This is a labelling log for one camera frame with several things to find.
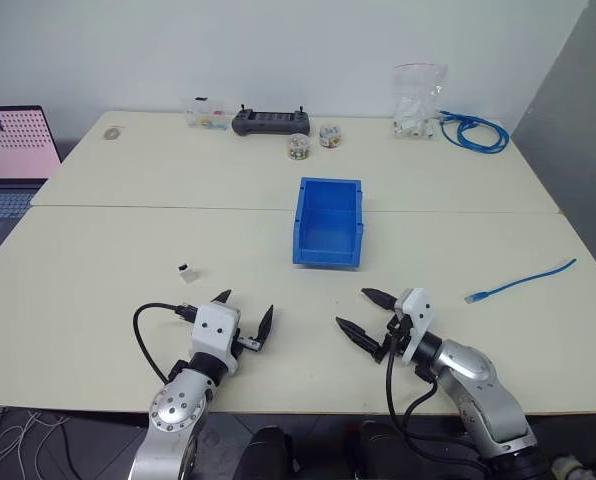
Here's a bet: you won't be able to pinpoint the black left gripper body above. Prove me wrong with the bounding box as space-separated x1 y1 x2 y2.
230 324 260 359

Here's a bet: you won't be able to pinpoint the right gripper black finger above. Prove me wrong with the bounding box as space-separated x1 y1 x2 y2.
360 287 398 312
335 316 385 357

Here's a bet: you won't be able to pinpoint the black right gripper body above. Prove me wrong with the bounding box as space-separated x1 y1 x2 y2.
371 309 415 365

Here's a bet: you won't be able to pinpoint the blue plastic storage bin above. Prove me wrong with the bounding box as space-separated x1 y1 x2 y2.
291 176 366 271

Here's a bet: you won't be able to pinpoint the dark rounded shape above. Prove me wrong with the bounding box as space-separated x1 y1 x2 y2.
246 424 300 480

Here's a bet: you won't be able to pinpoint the small clear jar of beads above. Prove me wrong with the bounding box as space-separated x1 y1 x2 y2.
318 124 343 149
287 132 312 162

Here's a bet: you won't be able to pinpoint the clear plastic box with beads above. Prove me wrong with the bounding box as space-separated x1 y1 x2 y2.
184 95 230 132

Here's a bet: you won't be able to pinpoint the black handheld remote controller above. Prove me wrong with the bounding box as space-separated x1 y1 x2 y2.
230 103 314 138

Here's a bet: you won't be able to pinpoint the clear zip bag with parts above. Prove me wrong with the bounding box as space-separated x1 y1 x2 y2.
391 62 450 141

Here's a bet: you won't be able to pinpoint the open laptop computer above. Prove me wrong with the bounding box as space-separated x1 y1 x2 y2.
0 104 63 254

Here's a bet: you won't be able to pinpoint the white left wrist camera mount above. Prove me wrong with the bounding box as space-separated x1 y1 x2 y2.
191 301 243 377

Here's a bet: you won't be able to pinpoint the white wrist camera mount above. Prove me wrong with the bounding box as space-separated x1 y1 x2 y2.
191 301 243 377
394 287 435 362

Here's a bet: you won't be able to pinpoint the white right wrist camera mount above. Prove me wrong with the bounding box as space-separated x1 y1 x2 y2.
394 287 435 362

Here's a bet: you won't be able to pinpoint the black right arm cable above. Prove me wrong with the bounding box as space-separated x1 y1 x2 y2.
384 337 482 467

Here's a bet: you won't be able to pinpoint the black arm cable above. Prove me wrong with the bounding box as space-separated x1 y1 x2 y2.
384 337 482 467
132 301 200 386

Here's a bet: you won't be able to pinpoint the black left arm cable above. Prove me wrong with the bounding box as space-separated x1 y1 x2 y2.
132 301 200 386

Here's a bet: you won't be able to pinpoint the short blue Ethernet cable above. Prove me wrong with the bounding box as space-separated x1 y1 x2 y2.
463 257 578 305

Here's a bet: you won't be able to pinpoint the white floor cables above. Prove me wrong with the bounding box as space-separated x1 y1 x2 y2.
0 408 72 480

